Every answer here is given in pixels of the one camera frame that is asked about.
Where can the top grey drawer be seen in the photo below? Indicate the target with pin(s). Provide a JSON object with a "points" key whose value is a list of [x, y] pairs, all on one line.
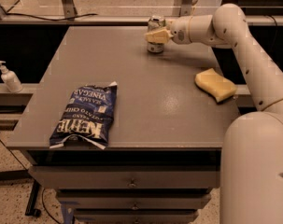
{"points": [[123, 177]]}

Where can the yellow sponge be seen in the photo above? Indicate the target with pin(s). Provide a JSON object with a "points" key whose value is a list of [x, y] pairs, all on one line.
{"points": [[218, 86]]}

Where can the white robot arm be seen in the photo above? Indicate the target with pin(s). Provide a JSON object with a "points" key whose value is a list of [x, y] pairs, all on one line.
{"points": [[251, 170]]}

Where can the white pump dispenser bottle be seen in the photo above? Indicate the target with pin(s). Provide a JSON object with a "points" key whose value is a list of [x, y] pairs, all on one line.
{"points": [[10, 78]]}

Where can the bottom grey drawer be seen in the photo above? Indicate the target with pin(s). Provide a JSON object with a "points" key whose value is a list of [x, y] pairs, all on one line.
{"points": [[136, 217]]}

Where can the middle grey drawer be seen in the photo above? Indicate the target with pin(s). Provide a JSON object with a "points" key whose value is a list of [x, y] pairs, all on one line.
{"points": [[136, 200]]}

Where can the grey drawer cabinet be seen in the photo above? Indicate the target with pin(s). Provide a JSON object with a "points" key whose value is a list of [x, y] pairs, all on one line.
{"points": [[161, 117]]}

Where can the green 7up soda can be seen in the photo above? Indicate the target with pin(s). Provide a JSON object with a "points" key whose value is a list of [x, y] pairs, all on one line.
{"points": [[155, 22]]}

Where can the grey drawer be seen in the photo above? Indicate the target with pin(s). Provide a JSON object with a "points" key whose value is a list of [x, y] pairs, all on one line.
{"points": [[136, 200], [123, 177], [136, 217]]}

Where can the left metal frame post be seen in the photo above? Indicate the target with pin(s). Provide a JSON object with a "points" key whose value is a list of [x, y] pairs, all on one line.
{"points": [[70, 11]]}

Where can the blue Kettle chip bag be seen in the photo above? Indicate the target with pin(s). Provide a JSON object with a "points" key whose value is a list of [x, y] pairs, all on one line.
{"points": [[88, 116]]}

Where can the black floor stand foot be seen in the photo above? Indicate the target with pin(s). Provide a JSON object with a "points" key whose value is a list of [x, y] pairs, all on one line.
{"points": [[31, 210]]}

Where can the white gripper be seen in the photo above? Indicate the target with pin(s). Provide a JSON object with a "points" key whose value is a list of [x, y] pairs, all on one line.
{"points": [[179, 32]]}

